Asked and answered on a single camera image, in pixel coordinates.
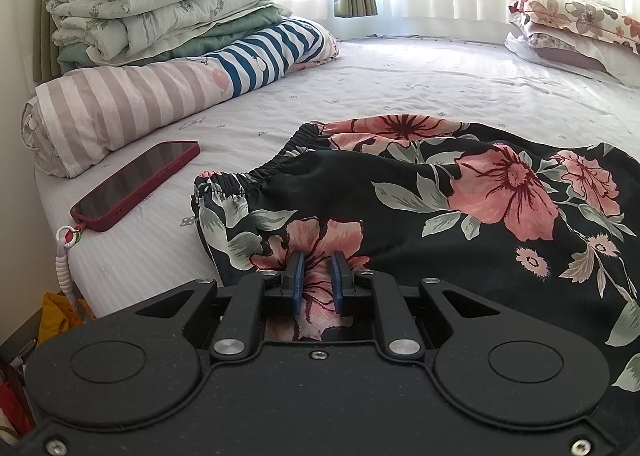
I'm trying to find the striped rolled blanket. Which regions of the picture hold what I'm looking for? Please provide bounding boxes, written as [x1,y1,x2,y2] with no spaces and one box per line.
[20,17,341,180]

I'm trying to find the yellow bag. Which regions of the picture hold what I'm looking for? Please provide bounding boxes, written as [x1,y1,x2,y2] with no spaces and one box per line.
[37,291,97,350]

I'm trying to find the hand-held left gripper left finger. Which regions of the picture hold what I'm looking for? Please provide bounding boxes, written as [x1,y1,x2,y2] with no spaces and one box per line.
[127,252,305,362]

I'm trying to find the bed with grey sheet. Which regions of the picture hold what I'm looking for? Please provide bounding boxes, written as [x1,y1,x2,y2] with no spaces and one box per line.
[33,32,640,323]

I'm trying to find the beaded phone strap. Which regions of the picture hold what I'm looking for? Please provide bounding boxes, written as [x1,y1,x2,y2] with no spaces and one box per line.
[53,226,84,307]

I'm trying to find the white and mauve pillow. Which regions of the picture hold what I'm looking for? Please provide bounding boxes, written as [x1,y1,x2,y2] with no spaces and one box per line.
[504,30,640,87]

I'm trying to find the floral pillow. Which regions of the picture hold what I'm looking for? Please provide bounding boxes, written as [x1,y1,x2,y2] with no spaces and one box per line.
[508,0,640,44]

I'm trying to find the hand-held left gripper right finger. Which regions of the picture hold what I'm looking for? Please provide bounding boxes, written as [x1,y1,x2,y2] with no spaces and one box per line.
[332,251,506,362]

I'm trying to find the red smartphone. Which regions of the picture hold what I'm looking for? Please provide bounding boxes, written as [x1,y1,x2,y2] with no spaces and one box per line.
[69,140,202,234]

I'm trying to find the red printed bag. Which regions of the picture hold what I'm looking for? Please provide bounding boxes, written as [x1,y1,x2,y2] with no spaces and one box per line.
[0,355,37,443]

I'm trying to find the black floral pants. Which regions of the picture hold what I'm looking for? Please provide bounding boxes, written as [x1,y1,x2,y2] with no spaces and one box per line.
[191,114,640,393]

